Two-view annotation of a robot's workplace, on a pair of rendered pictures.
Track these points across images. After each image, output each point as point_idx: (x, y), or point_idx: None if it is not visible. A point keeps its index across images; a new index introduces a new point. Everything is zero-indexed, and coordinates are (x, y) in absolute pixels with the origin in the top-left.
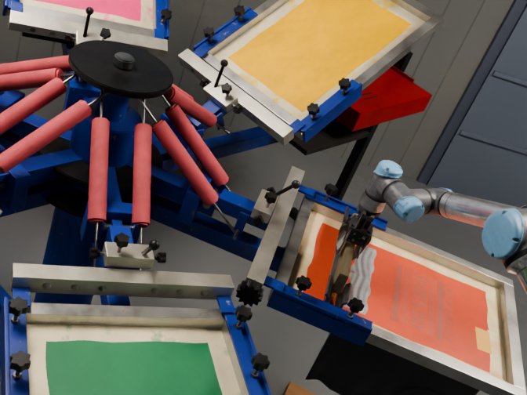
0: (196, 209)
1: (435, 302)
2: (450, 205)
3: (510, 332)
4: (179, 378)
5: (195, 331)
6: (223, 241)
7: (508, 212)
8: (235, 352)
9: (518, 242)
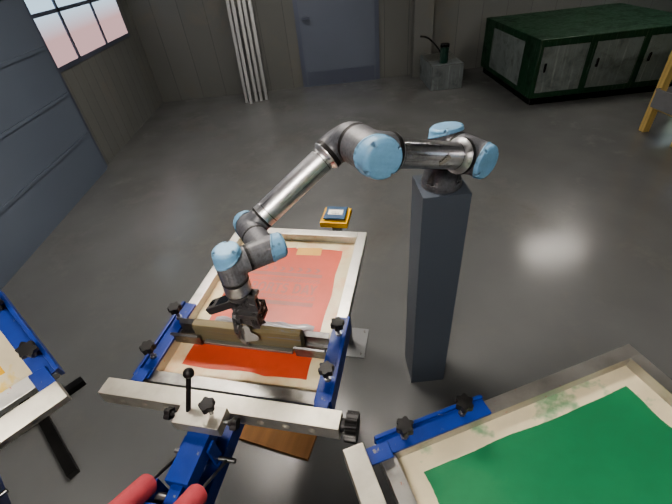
0: None
1: (276, 276)
2: (276, 211)
3: (302, 233)
4: (492, 497)
5: (413, 489)
6: (218, 481)
7: (376, 140)
8: (438, 435)
9: (399, 146)
